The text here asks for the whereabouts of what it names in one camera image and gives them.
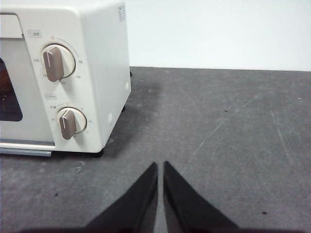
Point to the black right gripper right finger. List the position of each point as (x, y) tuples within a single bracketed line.
[(184, 206)]

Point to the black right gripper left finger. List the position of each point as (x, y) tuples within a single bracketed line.
[(136, 206)]

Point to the cream Toshiba toaster oven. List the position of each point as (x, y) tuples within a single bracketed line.
[(102, 72)]

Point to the small timer knob with beige grip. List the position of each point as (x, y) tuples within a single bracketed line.
[(68, 125)]

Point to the metal crumb tray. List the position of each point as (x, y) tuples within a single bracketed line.
[(24, 153)]

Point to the large temperature knob with beige grip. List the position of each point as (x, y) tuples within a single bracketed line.
[(54, 63)]

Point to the printed label sticker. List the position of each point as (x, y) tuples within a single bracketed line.
[(121, 13)]

